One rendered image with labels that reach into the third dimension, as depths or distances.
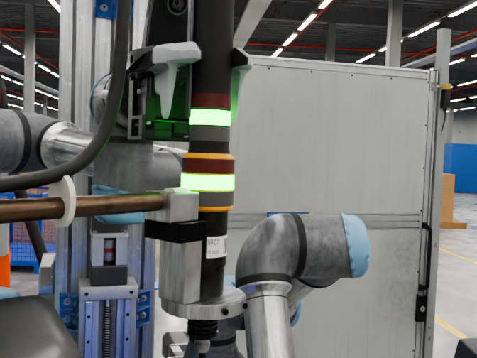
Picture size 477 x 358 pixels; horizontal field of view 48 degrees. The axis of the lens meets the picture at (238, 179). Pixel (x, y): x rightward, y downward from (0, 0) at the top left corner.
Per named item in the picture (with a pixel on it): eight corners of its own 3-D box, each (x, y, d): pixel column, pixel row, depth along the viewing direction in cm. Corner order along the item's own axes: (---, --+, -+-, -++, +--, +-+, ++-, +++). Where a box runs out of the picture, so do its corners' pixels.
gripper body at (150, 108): (218, 143, 51) (177, 142, 62) (222, 51, 51) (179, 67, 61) (140, 139, 48) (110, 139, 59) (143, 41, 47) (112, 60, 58)
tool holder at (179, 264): (187, 333, 38) (191, 196, 38) (123, 311, 43) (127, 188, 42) (262, 307, 45) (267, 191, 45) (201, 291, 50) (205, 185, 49)
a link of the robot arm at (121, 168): (182, 221, 73) (185, 140, 72) (117, 228, 64) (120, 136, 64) (143, 214, 78) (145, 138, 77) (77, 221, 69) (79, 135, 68)
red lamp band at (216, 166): (209, 174, 41) (210, 158, 41) (170, 171, 44) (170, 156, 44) (245, 174, 44) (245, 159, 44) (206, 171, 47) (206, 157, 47)
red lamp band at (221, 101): (211, 107, 41) (212, 91, 41) (181, 108, 44) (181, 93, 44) (239, 111, 44) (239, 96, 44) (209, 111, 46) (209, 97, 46)
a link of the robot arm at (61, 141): (46, 167, 111) (228, 218, 82) (-5, 167, 103) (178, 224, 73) (51, 111, 110) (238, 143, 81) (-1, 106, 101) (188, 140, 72)
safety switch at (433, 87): (432, 131, 251) (435, 81, 250) (426, 131, 255) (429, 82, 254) (448, 132, 254) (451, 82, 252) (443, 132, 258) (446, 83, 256)
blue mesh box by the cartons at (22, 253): (-33, 272, 645) (-33, 191, 640) (7, 252, 770) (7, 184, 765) (41, 274, 649) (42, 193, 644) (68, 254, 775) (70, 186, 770)
